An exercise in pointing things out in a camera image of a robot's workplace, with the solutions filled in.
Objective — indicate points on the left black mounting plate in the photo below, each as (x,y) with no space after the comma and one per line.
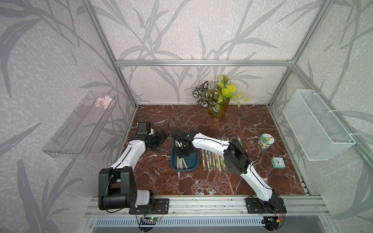
(156,206)

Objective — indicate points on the aluminium frame post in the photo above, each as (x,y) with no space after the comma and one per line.
(94,19)
(321,14)

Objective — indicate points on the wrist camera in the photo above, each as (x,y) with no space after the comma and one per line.
(144,129)
(179,136)

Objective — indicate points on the white wire mesh basket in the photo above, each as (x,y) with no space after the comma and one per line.
(320,134)

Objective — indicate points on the teal storage box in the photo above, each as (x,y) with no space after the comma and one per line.
(186,164)

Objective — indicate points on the green artificial plant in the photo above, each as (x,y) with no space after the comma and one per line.
(224,90)

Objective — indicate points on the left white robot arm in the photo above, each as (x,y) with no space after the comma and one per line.
(117,185)

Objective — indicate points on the chopstick pair thirteenth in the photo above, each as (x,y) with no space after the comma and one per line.
(204,160)

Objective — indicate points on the small green square clock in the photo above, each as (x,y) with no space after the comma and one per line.
(278,163)

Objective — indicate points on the wrapped chopsticks in box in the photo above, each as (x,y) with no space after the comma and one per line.
(181,164)

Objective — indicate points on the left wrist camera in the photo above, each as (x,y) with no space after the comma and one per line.
(144,129)

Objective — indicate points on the aluminium frame post right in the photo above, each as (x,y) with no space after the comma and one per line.
(321,14)

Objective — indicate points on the aluminium frame post left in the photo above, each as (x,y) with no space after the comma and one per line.
(94,19)

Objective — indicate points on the circuit board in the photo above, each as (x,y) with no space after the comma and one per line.
(273,223)
(150,220)

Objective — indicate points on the aluminium frame crossbar back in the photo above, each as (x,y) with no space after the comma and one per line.
(215,63)

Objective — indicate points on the left circuit board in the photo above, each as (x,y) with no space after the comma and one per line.
(150,220)

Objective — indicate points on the right circuit board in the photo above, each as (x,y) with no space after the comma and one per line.
(273,223)

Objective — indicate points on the amber glass vase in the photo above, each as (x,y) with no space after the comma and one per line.
(218,110)

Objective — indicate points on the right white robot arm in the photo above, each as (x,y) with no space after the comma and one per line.
(235,156)

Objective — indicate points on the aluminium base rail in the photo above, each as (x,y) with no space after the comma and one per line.
(236,206)

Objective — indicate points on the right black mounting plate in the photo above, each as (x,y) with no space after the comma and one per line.
(257,206)

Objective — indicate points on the pink artificial flower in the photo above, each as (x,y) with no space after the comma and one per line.
(104,102)

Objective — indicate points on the black mounting plate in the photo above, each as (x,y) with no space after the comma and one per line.
(156,206)
(257,206)

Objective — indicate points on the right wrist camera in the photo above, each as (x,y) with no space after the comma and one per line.
(179,136)

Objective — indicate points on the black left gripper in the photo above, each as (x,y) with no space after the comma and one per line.
(161,139)

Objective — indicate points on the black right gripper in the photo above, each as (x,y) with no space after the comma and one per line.
(181,156)

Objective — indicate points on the clear acrylic wall shelf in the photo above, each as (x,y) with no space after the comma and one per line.
(78,134)

